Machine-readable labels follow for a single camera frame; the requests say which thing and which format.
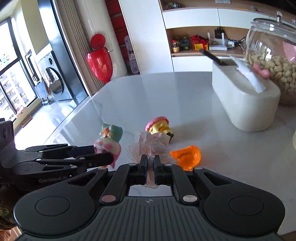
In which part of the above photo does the white oval tissue box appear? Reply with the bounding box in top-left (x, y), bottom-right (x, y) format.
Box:
top-left (212, 59), bottom-right (280, 132)

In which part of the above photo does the pink pig toy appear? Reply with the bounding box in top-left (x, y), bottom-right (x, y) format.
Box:
top-left (94, 123), bottom-right (123, 169)

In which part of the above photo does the orange plastic shell half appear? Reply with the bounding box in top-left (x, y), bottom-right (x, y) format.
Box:
top-left (170, 146), bottom-right (202, 171)

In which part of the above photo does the red yellow gift box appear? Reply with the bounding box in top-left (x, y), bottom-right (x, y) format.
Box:
top-left (191, 35), bottom-right (209, 51)

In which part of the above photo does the pink yellow cupcake toy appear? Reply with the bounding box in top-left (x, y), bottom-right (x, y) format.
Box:
top-left (145, 116), bottom-right (174, 140)

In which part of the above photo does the green toy truck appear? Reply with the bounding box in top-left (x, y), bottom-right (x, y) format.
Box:
top-left (179, 36), bottom-right (190, 50)

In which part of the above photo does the glass jar with nuts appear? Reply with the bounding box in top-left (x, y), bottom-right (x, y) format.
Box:
top-left (244, 11), bottom-right (295, 105)

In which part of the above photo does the washing machine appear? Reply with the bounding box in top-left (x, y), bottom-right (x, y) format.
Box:
top-left (38, 51), bottom-right (73, 101)

